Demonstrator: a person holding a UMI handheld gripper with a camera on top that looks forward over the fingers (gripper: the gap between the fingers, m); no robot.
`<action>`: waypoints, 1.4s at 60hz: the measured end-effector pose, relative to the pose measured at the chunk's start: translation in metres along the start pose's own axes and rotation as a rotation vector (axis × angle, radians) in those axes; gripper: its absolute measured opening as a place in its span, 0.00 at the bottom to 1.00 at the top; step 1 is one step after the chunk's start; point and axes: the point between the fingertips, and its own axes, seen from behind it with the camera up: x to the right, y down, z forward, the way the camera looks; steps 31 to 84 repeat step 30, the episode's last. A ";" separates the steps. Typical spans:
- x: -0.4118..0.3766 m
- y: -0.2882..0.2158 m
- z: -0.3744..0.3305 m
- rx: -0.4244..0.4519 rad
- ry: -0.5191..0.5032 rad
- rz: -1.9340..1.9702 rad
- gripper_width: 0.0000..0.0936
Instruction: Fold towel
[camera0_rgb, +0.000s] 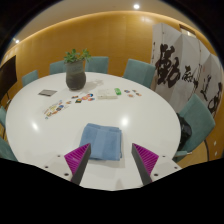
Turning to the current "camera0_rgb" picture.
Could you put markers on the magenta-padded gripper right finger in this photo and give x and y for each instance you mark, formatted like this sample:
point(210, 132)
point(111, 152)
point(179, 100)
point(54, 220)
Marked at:
point(146, 159)

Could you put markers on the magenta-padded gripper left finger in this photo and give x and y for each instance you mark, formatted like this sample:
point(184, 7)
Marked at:
point(76, 159)

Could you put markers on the blue towel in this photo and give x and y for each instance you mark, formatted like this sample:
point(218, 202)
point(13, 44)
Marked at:
point(101, 141)

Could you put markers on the black bag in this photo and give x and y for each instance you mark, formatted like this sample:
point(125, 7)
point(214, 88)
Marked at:
point(184, 131)

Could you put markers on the colourful sticker sheet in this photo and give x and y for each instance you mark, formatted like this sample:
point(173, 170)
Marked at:
point(54, 109)

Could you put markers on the cluster of colourful round stickers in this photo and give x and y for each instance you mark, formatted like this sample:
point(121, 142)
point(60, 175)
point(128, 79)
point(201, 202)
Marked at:
point(85, 98)
point(131, 93)

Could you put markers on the teal chair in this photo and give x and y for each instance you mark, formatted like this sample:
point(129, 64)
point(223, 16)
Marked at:
point(200, 120)

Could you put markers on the grey card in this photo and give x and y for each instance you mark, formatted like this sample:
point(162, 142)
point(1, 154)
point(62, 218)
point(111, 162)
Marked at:
point(47, 92)

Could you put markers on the white flat box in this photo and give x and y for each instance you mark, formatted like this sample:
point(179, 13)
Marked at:
point(106, 93)

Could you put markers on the small green object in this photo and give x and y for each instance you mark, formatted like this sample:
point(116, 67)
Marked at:
point(117, 91)

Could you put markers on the potted plant in grey pot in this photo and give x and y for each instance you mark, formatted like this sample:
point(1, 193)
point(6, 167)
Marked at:
point(75, 78)

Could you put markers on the group of teal chairs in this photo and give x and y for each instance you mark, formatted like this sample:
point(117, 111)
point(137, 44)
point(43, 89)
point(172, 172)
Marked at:
point(140, 71)

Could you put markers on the white folding screen with calligraphy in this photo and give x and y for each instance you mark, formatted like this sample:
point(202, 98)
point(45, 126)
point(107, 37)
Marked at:
point(186, 56)

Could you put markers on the black wall monitor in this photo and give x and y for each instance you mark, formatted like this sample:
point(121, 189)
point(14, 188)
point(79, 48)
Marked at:
point(7, 76)

